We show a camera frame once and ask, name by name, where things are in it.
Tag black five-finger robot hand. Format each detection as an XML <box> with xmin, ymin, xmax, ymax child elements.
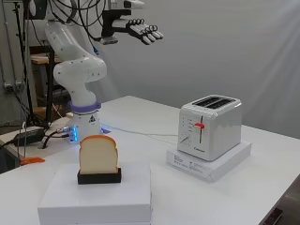
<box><xmin>101</xmin><ymin>8</ymin><xmax>164</xmax><ymax>46</ymax></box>

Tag bread slice with brown crust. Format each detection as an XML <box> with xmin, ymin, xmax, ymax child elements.
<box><xmin>79</xmin><ymin>134</ymin><xmax>120</xmax><ymax>175</ymax></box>

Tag white hanging sheet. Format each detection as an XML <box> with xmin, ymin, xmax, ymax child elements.
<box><xmin>93</xmin><ymin>0</ymin><xmax>300</xmax><ymax>139</ymax></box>

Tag wooden desk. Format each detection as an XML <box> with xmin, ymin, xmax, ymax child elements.
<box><xmin>29</xmin><ymin>45</ymin><xmax>64</xmax><ymax>126</ymax></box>

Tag black tripod stand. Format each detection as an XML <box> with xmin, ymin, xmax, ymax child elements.
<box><xmin>12</xmin><ymin>0</ymin><xmax>41</xmax><ymax>126</ymax></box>

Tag white steel toaster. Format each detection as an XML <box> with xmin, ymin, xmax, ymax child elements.
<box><xmin>176</xmin><ymin>94</ymin><xmax>243</xmax><ymax>162</ymax></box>

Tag black power adapter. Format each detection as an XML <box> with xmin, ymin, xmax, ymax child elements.
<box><xmin>13</xmin><ymin>126</ymin><xmax>46</xmax><ymax>147</ymax></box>

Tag black block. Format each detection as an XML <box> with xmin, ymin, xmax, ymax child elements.
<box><xmin>77</xmin><ymin>167</ymin><xmax>123</xmax><ymax>186</ymax></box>

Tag white flat box with print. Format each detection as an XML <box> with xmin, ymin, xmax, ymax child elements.
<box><xmin>165</xmin><ymin>140</ymin><xmax>252</xmax><ymax>184</ymax></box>

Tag small orange tool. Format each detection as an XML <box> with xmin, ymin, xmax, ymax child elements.
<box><xmin>20</xmin><ymin>157</ymin><xmax>46</xmax><ymax>166</ymax></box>

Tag plain white flat box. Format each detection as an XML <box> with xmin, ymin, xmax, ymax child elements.
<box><xmin>37</xmin><ymin>162</ymin><xmax>153</xmax><ymax>225</ymax></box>

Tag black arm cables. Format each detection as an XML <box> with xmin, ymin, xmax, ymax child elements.
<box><xmin>46</xmin><ymin>0</ymin><xmax>107</xmax><ymax>43</ymax></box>

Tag thin white cable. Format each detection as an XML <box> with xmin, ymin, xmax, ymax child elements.
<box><xmin>101</xmin><ymin>125</ymin><xmax>179</xmax><ymax>146</ymax></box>

